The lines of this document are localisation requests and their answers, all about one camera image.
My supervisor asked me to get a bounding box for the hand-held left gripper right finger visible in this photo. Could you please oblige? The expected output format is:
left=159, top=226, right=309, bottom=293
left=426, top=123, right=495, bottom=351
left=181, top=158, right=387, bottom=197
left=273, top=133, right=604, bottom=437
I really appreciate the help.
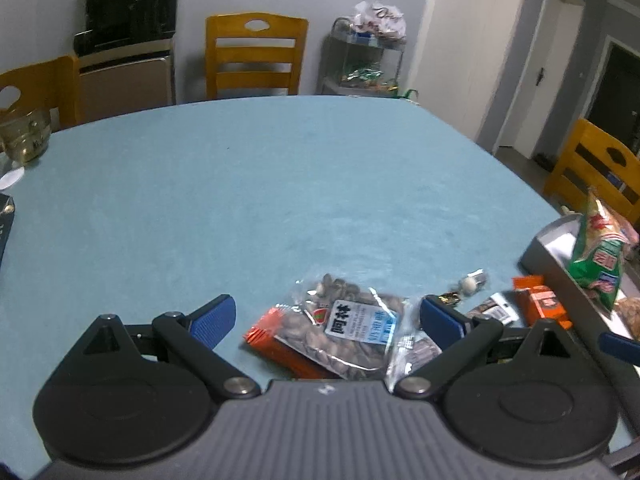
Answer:
left=393, top=295, right=582, bottom=401

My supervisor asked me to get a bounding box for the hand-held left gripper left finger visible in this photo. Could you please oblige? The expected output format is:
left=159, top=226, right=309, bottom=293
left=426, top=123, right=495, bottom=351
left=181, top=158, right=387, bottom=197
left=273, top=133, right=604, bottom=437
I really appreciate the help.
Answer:
left=75, top=294, right=262, bottom=402

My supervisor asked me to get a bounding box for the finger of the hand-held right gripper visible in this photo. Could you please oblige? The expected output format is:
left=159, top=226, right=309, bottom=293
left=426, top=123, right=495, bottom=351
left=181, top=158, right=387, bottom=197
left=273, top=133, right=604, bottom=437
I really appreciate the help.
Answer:
left=602, top=435, right=640, bottom=473
left=598, top=331, right=640, bottom=368

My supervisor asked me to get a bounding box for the orange snack packet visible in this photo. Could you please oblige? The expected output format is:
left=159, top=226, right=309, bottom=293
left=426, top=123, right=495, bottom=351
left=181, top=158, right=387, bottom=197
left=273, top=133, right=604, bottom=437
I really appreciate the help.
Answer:
left=243, top=306, right=346, bottom=380
left=512, top=275, right=573, bottom=331

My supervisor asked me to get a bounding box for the clear nut packet blue label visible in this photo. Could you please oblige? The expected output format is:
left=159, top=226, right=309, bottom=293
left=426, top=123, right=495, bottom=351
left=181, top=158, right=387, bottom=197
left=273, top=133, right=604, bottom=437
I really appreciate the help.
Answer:
left=277, top=273, right=416, bottom=380

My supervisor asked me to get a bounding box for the grey tray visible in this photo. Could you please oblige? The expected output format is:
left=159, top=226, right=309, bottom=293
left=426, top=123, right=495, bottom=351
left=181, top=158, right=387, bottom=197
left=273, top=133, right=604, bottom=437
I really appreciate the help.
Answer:
left=520, top=215, right=640, bottom=341

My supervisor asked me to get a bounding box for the wrapped bread roll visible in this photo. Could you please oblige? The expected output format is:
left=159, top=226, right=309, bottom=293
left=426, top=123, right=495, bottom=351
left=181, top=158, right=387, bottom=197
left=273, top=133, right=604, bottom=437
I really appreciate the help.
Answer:
left=615, top=297, right=640, bottom=338

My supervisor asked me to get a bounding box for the small clear seed packet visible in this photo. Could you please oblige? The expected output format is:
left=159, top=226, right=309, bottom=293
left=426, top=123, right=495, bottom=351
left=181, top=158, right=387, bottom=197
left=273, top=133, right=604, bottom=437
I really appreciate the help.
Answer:
left=385, top=300, right=443, bottom=388

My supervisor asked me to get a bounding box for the white wrapped candy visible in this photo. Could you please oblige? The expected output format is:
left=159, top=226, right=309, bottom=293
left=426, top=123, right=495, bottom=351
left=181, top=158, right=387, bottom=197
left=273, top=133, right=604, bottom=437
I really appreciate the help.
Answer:
left=460, top=269, right=488, bottom=296

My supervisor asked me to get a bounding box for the green snack bag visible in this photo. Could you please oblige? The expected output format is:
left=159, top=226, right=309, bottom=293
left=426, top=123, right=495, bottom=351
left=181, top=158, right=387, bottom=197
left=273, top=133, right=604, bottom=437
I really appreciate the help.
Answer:
left=570, top=187, right=628, bottom=313

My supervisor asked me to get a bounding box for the red striped snack bag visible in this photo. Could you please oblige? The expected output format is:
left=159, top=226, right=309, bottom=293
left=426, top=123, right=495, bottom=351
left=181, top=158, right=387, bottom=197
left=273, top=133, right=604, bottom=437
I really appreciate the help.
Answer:
left=612, top=207, right=640, bottom=248

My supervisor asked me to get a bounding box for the yellow wooden chair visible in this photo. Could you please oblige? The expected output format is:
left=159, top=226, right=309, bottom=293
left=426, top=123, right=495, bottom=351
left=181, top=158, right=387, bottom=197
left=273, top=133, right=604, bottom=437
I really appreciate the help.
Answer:
left=544, top=117, right=640, bottom=233
left=206, top=12, right=309, bottom=100
left=0, top=55, right=81, bottom=131

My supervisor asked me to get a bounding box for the dark box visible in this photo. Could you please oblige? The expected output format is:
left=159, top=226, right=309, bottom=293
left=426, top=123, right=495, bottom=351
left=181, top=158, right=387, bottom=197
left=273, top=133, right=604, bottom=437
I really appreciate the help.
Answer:
left=0, top=192, right=16, bottom=266

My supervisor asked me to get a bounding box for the pile of green wrapped sweets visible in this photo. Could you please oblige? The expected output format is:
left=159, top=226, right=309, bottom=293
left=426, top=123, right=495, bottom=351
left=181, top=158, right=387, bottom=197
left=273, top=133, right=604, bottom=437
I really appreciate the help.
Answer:
left=345, top=65, right=396, bottom=92

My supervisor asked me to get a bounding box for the dark door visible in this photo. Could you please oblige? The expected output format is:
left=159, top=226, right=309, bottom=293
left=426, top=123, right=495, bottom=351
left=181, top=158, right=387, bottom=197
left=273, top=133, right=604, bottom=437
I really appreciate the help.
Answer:
left=585, top=35, right=640, bottom=156

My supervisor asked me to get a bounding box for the metal shelf cart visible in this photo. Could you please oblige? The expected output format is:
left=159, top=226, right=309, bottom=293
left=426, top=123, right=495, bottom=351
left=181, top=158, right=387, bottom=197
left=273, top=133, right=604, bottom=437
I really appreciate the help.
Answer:
left=320, top=17, right=406, bottom=98

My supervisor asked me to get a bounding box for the white door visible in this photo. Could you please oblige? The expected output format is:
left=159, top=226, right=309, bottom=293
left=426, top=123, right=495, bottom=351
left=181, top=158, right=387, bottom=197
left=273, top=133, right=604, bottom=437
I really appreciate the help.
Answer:
left=495, top=0, right=586, bottom=161

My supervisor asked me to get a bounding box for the white plastic bag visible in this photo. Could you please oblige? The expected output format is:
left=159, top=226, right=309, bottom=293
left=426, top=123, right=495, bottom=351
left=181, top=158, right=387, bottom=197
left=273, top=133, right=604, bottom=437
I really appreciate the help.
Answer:
left=350, top=0, right=407, bottom=41

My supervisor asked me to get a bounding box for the black water dispenser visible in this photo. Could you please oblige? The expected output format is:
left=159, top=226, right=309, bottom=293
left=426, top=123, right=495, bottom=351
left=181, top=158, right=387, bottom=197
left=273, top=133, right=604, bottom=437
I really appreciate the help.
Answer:
left=74, top=0, right=181, bottom=121

